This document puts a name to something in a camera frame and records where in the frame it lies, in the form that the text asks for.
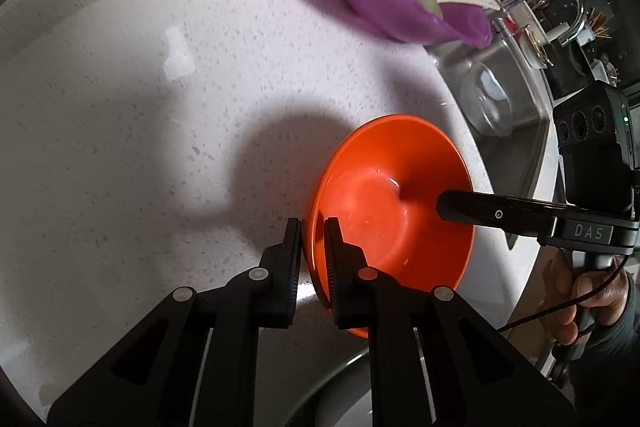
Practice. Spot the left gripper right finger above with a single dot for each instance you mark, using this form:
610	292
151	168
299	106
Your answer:
334	247

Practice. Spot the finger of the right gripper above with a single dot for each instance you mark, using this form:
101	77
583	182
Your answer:
517	216

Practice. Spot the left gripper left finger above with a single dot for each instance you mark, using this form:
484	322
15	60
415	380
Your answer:
292	250

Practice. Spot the orange plastic bowl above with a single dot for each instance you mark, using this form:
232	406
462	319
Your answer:
381	184

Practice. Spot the clear glass bowl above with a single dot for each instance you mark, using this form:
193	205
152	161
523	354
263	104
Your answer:
484	103

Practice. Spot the white deep plate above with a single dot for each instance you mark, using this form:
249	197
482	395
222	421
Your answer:
343	399

